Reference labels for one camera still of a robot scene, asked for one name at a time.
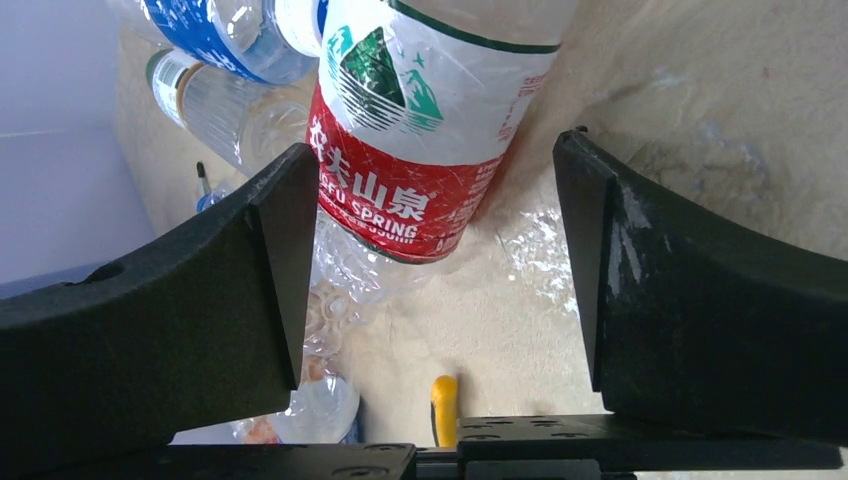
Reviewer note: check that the yellow handled pliers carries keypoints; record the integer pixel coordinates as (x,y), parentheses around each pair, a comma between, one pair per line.
(444,411)

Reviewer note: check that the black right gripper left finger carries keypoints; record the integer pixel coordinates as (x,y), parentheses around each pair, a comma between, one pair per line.
(201,326)

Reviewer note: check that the green cap clear bottle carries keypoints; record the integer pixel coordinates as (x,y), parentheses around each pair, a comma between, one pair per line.
(247,124)

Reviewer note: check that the yellow black screwdriver back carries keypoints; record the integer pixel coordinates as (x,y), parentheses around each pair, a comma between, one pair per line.
(205,188)

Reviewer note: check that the blue label bottle back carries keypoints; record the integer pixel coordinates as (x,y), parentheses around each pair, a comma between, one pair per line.
(273,42)

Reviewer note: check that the nongfu spring red bottle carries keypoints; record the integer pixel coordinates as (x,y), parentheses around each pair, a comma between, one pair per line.
(415,107)

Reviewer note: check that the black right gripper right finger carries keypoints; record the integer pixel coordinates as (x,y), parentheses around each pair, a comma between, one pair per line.
(690,319)

